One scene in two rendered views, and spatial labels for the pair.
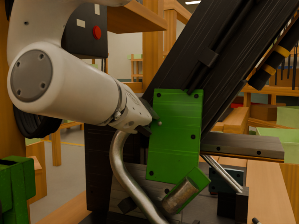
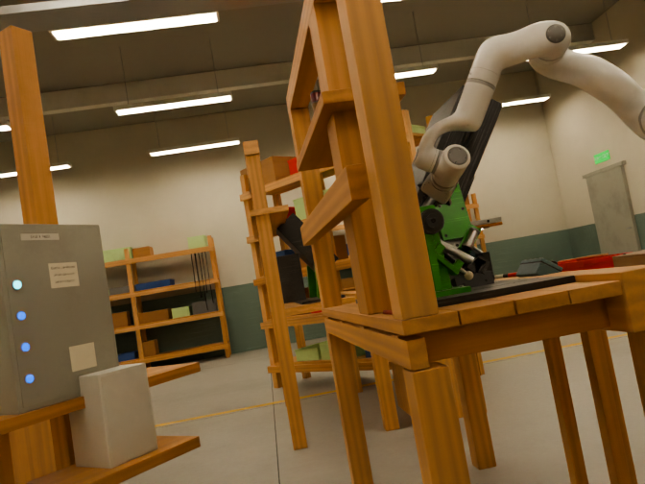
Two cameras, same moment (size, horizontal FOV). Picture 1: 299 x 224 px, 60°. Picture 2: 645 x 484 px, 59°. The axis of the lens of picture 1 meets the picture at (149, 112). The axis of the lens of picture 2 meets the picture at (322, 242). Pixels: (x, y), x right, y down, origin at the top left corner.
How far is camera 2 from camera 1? 1.68 m
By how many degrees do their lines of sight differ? 32
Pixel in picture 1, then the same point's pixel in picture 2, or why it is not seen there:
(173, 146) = (453, 216)
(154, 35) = (316, 174)
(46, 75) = (465, 154)
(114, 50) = not seen: outside the picture
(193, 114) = (458, 196)
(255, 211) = not seen: hidden behind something
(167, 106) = not seen: hidden behind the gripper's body
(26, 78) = (457, 157)
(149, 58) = (314, 199)
